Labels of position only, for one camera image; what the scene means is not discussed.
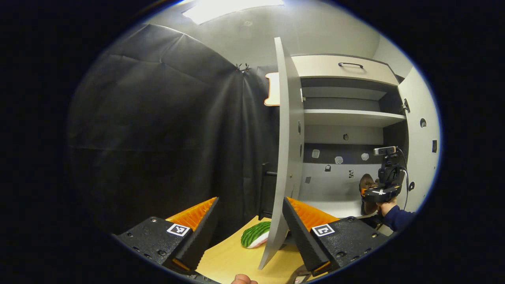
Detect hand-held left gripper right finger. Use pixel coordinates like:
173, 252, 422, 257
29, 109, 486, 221
282, 196, 389, 277

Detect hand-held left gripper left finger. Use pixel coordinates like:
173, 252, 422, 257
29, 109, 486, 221
112, 196, 219, 275

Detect white shoe cabinet door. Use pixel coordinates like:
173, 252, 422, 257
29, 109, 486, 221
258, 37, 305, 271
397, 66, 441, 213

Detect white shoe cabinet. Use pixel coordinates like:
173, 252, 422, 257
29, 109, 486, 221
292, 53, 409, 219

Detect white cabinet shelf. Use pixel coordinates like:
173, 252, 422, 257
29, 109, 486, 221
304, 109, 407, 127

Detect white cabinet drawer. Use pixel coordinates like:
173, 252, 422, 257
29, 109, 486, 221
292, 54, 400, 86

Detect green striped plush toy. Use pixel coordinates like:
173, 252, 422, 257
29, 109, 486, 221
241, 221, 272, 249

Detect black cable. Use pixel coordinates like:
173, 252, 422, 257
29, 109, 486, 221
397, 148, 410, 209

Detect black door handle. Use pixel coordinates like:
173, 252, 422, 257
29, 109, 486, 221
258, 162, 279, 220

